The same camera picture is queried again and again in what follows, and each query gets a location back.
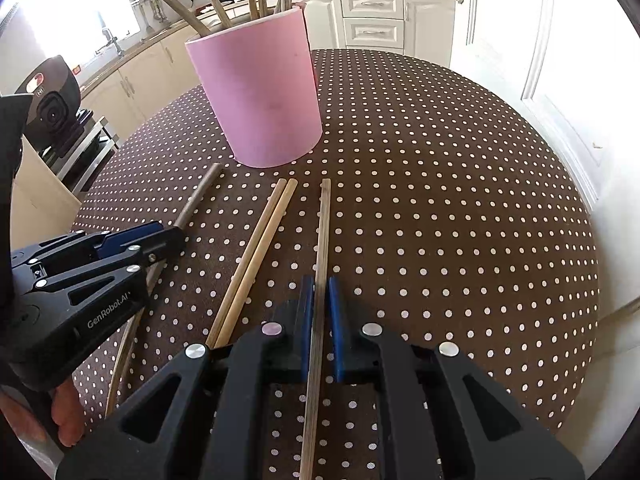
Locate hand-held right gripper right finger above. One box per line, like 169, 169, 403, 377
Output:
327, 276, 585, 480

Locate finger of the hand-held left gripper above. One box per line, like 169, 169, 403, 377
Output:
10, 221, 163, 266
30, 227, 187, 306

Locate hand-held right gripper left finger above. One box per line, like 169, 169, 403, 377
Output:
56, 276, 315, 480

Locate dark wooden chopstick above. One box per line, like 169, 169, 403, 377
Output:
104, 162, 223, 417

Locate long wooden chopstick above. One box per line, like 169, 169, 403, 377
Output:
205, 178, 287, 348
299, 178, 332, 480

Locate pink cup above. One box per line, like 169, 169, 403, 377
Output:
185, 4, 322, 168

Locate person's left hand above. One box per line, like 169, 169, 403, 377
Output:
0, 377, 86, 450

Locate black round appliance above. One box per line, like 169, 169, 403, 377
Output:
14, 55, 83, 148

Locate metal faucet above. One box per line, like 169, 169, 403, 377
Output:
97, 27, 123, 58

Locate metal utensil rack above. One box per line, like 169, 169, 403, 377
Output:
131, 0, 171, 26

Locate kitchen window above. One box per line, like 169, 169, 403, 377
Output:
10, 0, 141, 56

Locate cream lower kitchen cabinets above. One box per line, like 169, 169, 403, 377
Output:
75, 0, 458, 136

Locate white door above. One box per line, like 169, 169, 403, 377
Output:
450, 0, 640, 466

